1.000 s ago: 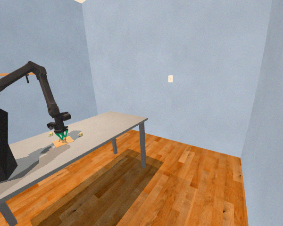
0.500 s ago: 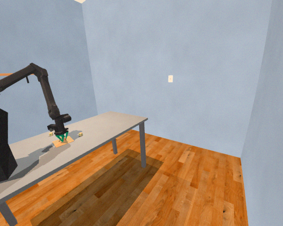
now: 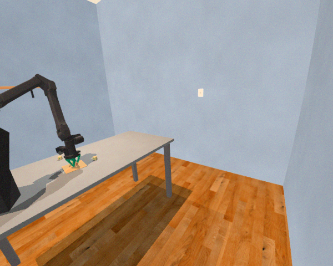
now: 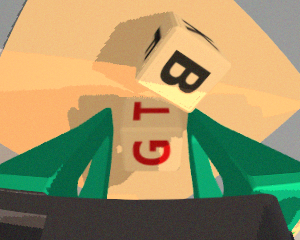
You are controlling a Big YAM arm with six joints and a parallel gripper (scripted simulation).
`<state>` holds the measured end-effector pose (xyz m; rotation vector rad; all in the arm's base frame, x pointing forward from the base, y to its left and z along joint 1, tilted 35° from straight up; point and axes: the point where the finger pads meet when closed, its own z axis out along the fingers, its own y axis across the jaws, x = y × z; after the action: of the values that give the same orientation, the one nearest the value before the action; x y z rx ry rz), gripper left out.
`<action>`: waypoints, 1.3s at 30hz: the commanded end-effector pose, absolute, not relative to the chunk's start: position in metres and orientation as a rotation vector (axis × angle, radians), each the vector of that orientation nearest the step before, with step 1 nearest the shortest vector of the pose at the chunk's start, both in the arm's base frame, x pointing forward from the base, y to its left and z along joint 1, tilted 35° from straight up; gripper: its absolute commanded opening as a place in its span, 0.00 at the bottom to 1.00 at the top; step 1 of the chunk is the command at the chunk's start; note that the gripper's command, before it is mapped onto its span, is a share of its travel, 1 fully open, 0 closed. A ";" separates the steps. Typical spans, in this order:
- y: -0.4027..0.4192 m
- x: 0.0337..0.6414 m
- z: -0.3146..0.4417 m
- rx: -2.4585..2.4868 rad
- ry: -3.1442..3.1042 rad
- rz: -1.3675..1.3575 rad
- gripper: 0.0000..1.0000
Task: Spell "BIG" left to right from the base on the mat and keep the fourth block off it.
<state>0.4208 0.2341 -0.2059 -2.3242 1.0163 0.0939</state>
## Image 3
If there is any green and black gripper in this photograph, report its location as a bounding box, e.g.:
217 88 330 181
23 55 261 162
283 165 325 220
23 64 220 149
64 146 80 167

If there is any orange flat mat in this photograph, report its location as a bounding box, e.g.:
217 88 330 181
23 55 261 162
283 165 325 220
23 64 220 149
62 160 87 174

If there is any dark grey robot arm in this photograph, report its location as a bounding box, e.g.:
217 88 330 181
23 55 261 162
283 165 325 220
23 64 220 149
0 74 84 155

